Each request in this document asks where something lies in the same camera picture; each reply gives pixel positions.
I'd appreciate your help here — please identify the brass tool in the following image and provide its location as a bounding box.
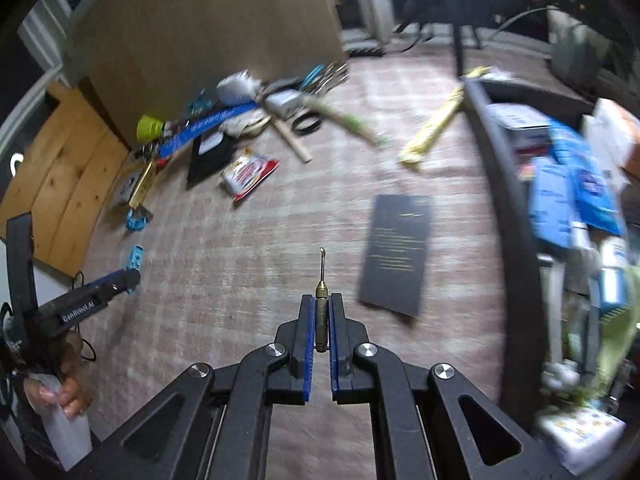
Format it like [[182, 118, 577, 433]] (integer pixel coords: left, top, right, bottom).
[[314, 247, 329, 353]]

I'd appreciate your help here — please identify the person's hand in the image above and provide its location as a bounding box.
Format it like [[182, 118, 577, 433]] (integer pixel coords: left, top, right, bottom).
[[23, 333, 92, 419]]

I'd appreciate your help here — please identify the black card with gold text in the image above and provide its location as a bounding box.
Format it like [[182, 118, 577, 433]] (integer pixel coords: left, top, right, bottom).
[[358, 195, 432, 318]]

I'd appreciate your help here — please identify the wooden board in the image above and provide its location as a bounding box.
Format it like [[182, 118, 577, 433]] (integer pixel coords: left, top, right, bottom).
[[1, 81, 129, 276]]

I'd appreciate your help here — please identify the yellow green cup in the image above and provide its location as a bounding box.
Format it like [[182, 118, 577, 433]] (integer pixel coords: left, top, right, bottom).
[[136, 115, 165, 144]]

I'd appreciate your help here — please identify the black notebook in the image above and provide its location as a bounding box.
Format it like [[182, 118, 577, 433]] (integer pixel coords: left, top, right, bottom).
[[186, 130, 236, 188]]

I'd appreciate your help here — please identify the red white snack packet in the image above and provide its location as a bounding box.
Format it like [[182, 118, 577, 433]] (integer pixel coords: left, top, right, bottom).
[[221, 148, 280, 203]]

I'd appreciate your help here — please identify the blue long box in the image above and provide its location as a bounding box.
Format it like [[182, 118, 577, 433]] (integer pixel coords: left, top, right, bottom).
[[156, 102, 257, 159]]

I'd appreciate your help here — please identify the wooden stick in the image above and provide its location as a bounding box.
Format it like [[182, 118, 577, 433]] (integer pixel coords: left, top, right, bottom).
[[271, 117, 312, 164]]

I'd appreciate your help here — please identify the white plastic bag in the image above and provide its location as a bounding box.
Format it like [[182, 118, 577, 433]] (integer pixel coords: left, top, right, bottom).
[[216, 70, 262, 106]]

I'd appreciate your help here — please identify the white tissue pack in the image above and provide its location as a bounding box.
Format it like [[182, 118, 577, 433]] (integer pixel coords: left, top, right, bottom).
[[536, 408, 626, 476]]

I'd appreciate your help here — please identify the yellow long packet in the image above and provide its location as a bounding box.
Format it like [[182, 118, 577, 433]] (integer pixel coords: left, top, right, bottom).
[[398, 86, 464, 166]]

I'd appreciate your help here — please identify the black storage bin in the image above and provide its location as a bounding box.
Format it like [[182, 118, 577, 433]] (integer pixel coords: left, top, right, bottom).
[[461, 77, 594, 432]]

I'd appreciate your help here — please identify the tan cabinet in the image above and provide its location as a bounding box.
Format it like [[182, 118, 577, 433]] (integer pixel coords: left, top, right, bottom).
[[66, 0, 344, 146]]

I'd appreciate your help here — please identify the blue packet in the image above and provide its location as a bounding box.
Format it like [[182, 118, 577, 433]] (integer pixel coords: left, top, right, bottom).
[[549, 119, 623, 236]]

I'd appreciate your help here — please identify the green handled brush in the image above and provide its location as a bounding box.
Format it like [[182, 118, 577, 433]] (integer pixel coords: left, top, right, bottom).
[[303, 96, 388, 146]]

